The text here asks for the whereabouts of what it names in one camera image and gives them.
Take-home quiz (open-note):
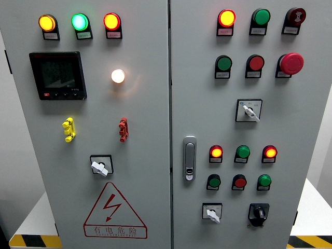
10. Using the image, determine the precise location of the white round lamp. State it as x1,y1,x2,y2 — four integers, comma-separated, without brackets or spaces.
110,68,126,84

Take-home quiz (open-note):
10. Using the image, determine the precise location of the pale grey cabinet door with display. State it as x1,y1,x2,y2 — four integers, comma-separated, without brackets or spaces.
0,0,172,249

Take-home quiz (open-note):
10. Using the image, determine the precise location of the large red push button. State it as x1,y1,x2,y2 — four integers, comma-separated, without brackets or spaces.
245,54,266,79

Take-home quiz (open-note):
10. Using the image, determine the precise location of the white handle switch, black plate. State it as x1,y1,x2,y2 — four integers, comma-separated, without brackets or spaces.
89,154,114,178

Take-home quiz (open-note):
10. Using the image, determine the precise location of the black knob turn switch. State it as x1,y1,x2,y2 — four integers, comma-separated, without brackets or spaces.
247,203,270,228

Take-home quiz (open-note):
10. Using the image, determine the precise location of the red warning triangle sticker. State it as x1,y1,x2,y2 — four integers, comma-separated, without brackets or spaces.
83,182,148,239

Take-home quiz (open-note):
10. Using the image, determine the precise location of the large yellow lamp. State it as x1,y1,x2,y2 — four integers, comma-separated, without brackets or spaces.
38,13,61,41

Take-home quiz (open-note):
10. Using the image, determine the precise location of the small yellow handle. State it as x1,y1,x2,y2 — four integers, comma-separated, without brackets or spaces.
62,117,76,143

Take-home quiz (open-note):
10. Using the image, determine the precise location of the black yellow striped tape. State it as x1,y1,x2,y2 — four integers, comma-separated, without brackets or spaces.
9,234,63,249
286,235,332,249

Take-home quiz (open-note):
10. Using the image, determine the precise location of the small red push button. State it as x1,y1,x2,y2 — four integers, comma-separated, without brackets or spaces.
231,174,247,191

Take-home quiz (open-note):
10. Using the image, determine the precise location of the small green lamp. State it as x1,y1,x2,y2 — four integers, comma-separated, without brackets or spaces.
234,145,251,164
256,174,272,191

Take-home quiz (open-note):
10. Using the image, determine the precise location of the large green push button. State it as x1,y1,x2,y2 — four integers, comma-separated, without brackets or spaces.
214,54,233,79

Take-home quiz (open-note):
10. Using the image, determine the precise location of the small green push button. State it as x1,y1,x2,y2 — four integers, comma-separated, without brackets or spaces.
206,174,222,191

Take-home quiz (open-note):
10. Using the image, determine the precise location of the silver door lock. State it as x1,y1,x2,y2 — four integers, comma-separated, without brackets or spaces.
183,135,197,182

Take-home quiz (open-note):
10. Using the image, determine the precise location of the pale grey cabinet door with lock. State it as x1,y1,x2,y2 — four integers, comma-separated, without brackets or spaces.
170,0,332,249

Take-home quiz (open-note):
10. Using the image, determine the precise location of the small red lamp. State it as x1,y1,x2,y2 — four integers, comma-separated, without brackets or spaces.
209,145,224,164
261,145,278,164

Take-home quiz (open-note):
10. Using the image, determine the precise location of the large red lamp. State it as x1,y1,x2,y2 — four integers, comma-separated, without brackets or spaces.
216,9,237,37
103,12,123,40

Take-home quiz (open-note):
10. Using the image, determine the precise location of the large red stop button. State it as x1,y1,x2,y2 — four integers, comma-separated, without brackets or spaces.
275,52,305,78

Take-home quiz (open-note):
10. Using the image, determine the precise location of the black display meter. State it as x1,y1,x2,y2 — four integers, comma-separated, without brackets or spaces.
29,51,88,101

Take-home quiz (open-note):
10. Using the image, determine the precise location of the white handle switch, large pale plate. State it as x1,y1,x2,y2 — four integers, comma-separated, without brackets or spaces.
234,99,263,123

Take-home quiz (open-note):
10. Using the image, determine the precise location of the large green lamp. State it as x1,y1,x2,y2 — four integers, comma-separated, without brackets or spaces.
249,8,271,36
71,12,93,40

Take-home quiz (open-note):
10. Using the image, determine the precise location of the small red handle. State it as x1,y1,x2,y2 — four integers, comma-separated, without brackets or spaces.
118,117,129,143

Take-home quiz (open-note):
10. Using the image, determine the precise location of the dark red buzzer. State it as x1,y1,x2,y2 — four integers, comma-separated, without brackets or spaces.
281,7,307,36

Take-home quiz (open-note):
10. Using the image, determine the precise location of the white handle switch, small pale plate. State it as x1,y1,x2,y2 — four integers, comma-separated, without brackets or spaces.
202,202,223,224

